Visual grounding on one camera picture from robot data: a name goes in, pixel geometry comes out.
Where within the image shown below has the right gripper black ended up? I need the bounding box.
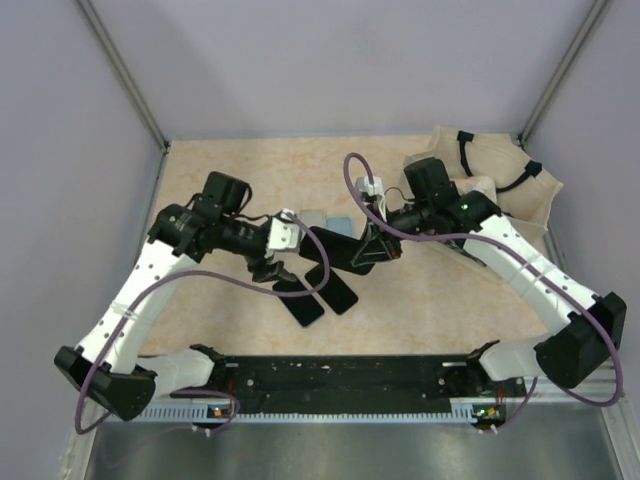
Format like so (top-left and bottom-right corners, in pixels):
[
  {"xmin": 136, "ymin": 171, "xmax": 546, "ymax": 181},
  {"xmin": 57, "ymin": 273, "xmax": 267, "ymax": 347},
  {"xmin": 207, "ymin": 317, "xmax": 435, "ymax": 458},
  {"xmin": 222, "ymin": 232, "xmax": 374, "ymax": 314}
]
[{"xmin": 351, "ymin": 199, "xmax": 434, "ymax": 265}]

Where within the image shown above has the bare black phone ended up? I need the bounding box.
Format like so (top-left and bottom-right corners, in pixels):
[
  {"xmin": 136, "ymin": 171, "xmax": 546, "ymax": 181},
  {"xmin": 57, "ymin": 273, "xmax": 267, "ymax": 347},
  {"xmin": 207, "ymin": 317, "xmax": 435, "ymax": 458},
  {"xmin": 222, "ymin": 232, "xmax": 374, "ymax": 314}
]
[
  {"xmin": 272, "ymin": 280, "xmax": 325, "ymax": 328},
  {"xmin": 304, "ymin": 265, "xmax": 359, "ymax": 315}
]

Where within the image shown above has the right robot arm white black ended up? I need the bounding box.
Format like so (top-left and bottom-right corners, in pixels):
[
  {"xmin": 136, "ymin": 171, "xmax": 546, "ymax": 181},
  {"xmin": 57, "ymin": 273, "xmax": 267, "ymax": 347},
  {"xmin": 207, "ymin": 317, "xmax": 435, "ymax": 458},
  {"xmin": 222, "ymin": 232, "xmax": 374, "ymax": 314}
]
[{"xmin": 343, "ymin": 157, "xmax": 626, "ymax": 396}]

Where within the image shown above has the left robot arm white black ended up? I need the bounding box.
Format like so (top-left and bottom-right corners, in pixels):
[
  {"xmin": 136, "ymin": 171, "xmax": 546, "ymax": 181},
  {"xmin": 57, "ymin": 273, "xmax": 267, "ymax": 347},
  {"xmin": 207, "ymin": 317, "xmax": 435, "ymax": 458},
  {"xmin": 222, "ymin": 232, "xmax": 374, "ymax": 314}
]
[{"xmin": 54, "ymin": 172, "xmax": 301, "ymax": 421}]

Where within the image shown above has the pink white item in bag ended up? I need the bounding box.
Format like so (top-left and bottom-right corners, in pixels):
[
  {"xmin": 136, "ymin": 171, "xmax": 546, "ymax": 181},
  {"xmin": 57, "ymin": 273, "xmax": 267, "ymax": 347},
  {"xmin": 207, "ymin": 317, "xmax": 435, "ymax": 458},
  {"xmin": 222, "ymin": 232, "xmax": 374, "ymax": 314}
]
[{"xmin": 454, "ymin": 175, "xmax": 497, "ymax": 203}]

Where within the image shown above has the beige canvas tote bag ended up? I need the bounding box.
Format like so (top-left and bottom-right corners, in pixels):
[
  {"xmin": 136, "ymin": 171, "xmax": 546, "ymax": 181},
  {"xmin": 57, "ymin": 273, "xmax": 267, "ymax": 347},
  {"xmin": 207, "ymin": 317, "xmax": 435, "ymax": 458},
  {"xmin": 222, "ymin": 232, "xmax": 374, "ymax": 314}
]
[{"xmin": 403, "ymin": 126, "xmax": 563, "ymax": 252}]

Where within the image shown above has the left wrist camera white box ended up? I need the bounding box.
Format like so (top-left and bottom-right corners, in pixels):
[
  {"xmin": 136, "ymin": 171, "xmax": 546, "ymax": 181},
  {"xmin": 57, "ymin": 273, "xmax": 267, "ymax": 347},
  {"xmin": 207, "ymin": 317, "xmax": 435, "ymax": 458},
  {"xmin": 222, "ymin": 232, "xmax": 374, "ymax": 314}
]
[{"xmin": 265, "ymin": 209, "xmax": 303, "ymax": 258}]

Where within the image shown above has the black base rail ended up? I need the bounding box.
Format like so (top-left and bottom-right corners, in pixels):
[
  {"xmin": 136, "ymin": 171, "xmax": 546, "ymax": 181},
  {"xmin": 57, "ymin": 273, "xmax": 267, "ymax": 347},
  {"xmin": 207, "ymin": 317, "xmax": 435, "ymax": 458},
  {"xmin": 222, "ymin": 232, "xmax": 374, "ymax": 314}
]
[{"xmin": 203, "ymin": 355, "xmax": 525, "ymax": 417}]

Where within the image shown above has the white slotted cable duct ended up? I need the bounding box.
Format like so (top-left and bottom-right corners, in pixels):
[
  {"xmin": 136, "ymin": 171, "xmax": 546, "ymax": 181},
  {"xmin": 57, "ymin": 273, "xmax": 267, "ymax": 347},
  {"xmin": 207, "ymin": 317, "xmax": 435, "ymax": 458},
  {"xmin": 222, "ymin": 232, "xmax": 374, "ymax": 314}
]
[{"xmin": 134, "ymin": 399, "xmax": 506, "ymax": 428}]

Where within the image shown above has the left aluminium frame post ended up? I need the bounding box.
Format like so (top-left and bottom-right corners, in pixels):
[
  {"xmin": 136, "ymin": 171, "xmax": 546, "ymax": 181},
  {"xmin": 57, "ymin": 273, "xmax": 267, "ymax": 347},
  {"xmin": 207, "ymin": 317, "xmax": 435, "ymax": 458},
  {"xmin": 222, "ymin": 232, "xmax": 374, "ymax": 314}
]
[{"xmin": 74, "ymin": 0, "xmax": 172, "ymax": 151}]

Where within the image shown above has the aluminium frame post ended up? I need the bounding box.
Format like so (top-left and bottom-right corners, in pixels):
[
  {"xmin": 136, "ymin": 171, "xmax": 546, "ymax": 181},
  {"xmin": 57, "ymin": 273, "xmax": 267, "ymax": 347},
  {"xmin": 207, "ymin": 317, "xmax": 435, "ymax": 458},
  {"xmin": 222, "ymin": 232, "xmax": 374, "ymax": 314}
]
[
  {"xmin": 517, "ymin": 0, "xmax": 613, "ymax": 150},
  {"xmin": 74, "ymin": 0, "xmax": 172, "ymax": 151}
]

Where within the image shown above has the right aluminium frame post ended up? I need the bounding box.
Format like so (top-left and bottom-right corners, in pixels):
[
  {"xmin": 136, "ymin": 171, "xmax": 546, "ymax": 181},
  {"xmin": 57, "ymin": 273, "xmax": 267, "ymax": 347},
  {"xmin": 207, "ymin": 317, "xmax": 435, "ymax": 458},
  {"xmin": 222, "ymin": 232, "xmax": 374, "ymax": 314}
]
[{"xmin": 517, "ymin": 0, "xmax": 613, "ymax": 150}]

